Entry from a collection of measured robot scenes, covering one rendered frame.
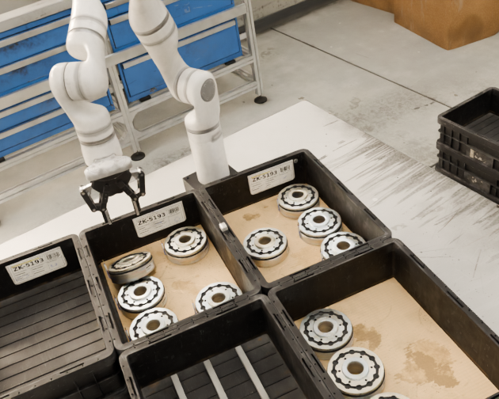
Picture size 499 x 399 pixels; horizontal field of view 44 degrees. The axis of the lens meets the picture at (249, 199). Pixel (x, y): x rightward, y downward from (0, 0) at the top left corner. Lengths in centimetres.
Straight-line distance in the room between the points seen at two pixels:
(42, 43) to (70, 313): 184
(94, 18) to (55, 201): 218
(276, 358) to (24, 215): 228
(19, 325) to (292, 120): 115
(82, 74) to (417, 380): 81
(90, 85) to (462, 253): 97
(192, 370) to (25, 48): 211
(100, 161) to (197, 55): 224
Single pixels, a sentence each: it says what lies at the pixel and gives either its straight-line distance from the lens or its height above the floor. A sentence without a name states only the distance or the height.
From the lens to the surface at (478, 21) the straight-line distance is 422.
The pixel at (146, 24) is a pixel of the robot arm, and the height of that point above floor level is 131.
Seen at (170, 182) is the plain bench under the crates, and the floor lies 70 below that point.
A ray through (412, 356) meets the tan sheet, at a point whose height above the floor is 83.
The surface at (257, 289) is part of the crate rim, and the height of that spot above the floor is 93.
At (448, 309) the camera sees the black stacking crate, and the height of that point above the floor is 90.
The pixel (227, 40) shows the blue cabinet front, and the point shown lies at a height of 44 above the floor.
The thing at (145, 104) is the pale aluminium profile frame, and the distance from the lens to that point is 334.
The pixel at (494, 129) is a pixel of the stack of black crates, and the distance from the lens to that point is 246.
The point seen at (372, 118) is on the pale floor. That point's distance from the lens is 346.
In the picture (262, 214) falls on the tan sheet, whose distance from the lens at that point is 154.
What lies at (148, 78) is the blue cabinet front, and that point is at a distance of 332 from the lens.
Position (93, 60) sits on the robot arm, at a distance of 117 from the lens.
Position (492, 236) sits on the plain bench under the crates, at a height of 70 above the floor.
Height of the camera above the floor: 180
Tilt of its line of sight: 38 degrees down
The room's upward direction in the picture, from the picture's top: 10 degrees counter-clockwise
